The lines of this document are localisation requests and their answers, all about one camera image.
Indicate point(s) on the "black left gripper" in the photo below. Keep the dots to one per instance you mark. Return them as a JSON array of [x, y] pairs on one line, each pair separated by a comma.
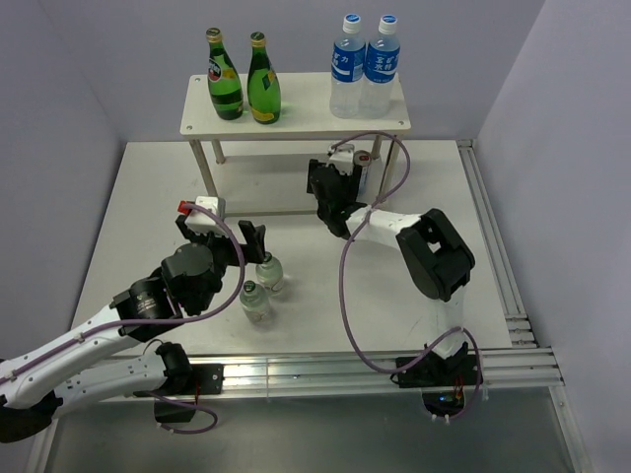
[[253, 239]]

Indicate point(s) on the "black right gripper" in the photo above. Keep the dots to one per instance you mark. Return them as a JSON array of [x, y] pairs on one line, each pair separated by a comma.
[[352, 182]]

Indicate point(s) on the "blue silver can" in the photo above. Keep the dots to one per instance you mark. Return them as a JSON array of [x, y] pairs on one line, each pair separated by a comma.
[[363, 161]]

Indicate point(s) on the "clear glass bottle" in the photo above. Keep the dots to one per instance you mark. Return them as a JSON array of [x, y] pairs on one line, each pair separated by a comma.
[[270, 274], [254, 301]]

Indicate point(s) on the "green glass bottle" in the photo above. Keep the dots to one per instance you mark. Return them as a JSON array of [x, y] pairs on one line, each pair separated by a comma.
[[262, 88], [224, 83]]

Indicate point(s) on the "green glass bottle front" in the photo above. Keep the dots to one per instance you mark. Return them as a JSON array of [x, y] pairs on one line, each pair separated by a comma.
[[224, 83]]

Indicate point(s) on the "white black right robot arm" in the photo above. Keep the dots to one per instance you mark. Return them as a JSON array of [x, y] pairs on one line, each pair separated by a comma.
[[438, 260]]

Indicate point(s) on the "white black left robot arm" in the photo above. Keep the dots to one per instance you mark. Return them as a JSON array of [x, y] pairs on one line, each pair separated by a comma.
[[67, 372]]

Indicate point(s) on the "white two-tier shelf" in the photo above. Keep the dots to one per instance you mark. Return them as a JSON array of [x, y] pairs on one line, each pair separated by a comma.
[[296, 128]]

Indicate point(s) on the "clear glass bottle front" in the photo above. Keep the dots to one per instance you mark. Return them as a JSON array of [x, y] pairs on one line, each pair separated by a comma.
[[254, 301]]

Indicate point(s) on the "blue label water bottle left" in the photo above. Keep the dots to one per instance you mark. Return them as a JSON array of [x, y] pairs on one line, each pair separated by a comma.
[[347, 68]]

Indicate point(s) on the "blue label water bottle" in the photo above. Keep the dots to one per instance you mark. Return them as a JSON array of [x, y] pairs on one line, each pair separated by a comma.
[[347, 68], [381, 63]]

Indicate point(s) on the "blue label water bottle right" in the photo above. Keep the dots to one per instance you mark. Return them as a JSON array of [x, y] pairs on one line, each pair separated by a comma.
[[381, 63]]

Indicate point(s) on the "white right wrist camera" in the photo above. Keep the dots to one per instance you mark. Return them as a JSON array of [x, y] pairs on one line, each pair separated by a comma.
[[341, 157]]

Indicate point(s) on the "aluminium rail frame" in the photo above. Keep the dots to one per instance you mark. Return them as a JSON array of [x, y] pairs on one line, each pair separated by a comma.
[[296, 397]]

